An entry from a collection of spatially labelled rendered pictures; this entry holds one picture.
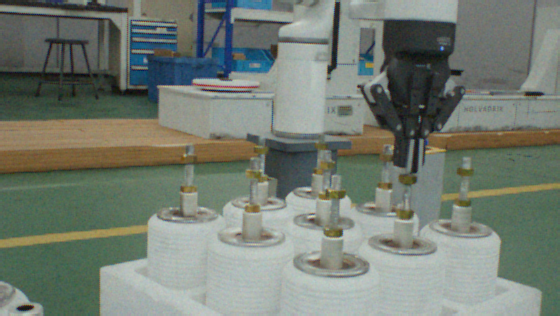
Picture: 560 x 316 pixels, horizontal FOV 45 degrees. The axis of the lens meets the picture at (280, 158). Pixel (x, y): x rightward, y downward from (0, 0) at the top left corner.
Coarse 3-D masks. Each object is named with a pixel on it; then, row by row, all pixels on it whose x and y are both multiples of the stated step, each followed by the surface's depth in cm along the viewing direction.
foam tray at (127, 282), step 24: (120, 264) 86; (144, 264) 86; (120, 288) 81; (144, 288) 78; (504, 288) 85; (528, 288) 84; (120, 312) 82; (144, 312) 78; (168, 312) 74; (192, 312) 72; (216, 312) 72; (456, 312) 76; (480, 312) 75; (504, 312) 77; (528, 312) 82
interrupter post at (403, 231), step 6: (396, 222) 74; (402, 222) 73; (408, 222) 73; (396, 228) 74; (402, 228) 73; (408, 228) 73; (396, 234) 74; (402, 234) 74; (408, 234) 74; (396, 240) 74; (402, 240) 74; (408, 240) 74; (396, 246) 74; (402, 246) 74; (408, 246) 74
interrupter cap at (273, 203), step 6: (234, 198) 93; (240, 198) 93; (246, 198) 93; (270, 198) 94; (276, 198) 94; (234, 204) 90; (240, 204) 90; (270, 204) 92; (276, 204) 91; (282, 204) 91; (264, 210) 88; (270, 210) 88
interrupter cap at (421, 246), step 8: (368, 240) 75; (376, 240) 75; (384, 240) 76; (392, 240) 76; (416, 240) 76; (424, 240) 76; (376, 248) 73; (384, 248) 72; (392, 248) 73; (400, 248) 74; (408, 248) 74; (416, 248) 73; (424, 248) 73; (432, 248) 73
